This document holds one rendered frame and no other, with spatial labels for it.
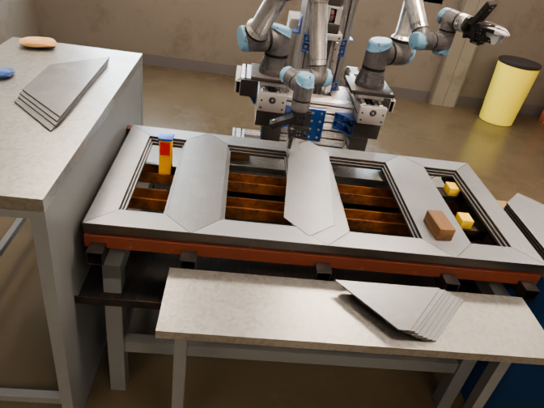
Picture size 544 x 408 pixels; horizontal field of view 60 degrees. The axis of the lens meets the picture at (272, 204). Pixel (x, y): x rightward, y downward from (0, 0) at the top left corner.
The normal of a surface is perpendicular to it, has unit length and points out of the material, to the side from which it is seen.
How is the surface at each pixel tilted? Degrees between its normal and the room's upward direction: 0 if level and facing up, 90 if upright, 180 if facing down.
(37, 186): 0
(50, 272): 90
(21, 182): 0
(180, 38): 90
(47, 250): 90
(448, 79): 90
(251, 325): 0
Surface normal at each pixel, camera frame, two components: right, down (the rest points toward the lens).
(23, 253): 0.14, -0.83
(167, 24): 0.02, 0.55
